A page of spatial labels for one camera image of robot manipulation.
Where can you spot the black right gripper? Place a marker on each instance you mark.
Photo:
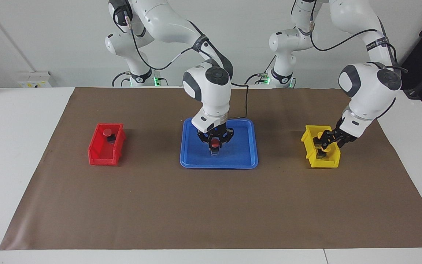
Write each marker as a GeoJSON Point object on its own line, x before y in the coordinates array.
{"type": "Point", "coordinates": [214, 132]}

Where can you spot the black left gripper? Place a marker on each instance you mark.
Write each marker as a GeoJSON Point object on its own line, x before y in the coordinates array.
{"type": "Point", "coordinates": [343, 135]}

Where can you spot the red push button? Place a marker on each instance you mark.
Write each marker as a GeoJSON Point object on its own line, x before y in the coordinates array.
{"type": "Point", "coordinates": [215, 143]}
{"type": "Point", "coordinates": [107, 132]}

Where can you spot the yellow push button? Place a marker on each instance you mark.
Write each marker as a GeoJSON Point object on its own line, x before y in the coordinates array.
{"type": "Point", "coordinates": [321, 154]}
{"type": "Point", "coordinates": [319, 135]}

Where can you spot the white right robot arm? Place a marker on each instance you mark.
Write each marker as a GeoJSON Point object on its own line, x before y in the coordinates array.
{"type": "Point", "coordinates": [211, 95]}

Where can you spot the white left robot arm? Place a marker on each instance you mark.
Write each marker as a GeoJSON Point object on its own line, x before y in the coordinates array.
{"type": "Point", "coordinates": [368, 91]}

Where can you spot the blue plastic tray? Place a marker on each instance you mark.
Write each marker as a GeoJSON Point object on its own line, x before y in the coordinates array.
{"type": "Point", "coordinates": [240, 150]}

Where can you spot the yellow plastic bin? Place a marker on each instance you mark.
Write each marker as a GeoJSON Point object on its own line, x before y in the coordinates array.
{"type": "Point", "coordinates": [333, 159]}

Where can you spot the brown paper table mat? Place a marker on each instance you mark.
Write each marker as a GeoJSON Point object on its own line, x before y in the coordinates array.
{"type": "Point", "coordinates": [211, 205]}

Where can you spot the red plastic bin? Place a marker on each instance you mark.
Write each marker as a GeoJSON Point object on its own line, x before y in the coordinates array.
{"type": "Point", "coordinates": [97, 157]}

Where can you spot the white wall socket box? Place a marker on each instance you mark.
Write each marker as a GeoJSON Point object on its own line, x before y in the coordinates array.
{"type": "Point", "coordinates": [35, 80]}

